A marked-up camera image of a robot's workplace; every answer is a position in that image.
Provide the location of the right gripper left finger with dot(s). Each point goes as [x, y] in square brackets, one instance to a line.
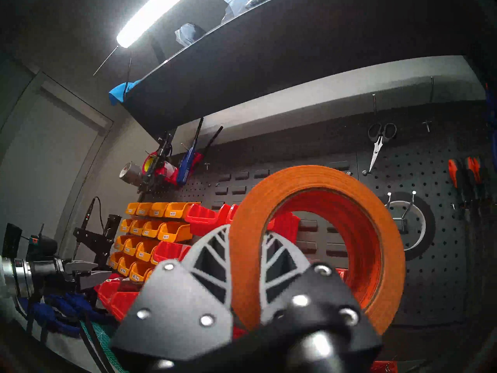
[174, 318]

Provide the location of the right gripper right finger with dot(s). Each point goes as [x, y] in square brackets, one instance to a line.
[306, 298]

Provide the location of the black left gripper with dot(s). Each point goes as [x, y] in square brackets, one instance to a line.
[50, 277]

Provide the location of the orange tape roll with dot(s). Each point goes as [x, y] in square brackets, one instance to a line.
[248, 220]

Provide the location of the black tape roll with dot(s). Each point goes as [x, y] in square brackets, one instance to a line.
[429, 228]

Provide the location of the red yellow tape roll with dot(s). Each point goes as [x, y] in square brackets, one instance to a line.
[147, 164]

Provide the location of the grey pegboard back panel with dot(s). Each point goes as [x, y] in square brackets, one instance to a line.
[446, 279]

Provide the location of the yellow plastic parts bin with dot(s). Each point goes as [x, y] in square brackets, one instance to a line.
[132, 247]
[125, 267]
[126, 225]
[150, 229]
[139, 272]
[137, 227]
[132, 209]
[172, 232]
[176, 211]
[144, 251]
[159, 210]
[143, 210]
[114, 261]
[120, 243]

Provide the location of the black metal fixture stand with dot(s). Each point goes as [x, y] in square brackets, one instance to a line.
[97, 240]

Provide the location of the pile of blue clamps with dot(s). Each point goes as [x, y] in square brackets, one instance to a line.
[58, 310]

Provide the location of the black soldering iron pen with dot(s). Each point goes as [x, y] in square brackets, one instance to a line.
[87, 215]

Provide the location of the green cutting mat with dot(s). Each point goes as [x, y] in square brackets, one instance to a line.
[112, 352]

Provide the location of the grey room door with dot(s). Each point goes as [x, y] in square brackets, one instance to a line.
[42, 162]

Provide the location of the black bar clamp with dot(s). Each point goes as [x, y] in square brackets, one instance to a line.
[155, 166]

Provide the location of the metal double peg hook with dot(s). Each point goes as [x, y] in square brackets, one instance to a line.
[405, 213]

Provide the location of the small silver scissors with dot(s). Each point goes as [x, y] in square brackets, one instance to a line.
[376, 147]

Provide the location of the blue cloth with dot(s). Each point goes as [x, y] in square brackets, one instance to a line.
[122, 92]

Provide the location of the grey overhead workbench shelf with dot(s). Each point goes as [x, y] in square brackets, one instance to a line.
[330, 96]

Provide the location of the crumpled clear plastic bag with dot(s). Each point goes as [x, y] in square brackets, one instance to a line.
[188, 34]
[242, 1]

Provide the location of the dark upper shelf board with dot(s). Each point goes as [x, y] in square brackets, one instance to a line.
[310, 34]

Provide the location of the white ceiling light strip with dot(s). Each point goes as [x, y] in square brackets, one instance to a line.
[151, 14]

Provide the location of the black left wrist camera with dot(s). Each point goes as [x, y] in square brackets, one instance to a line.
[40, 246]

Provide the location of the grey duct tape roll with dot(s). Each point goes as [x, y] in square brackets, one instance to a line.
[130, 173]

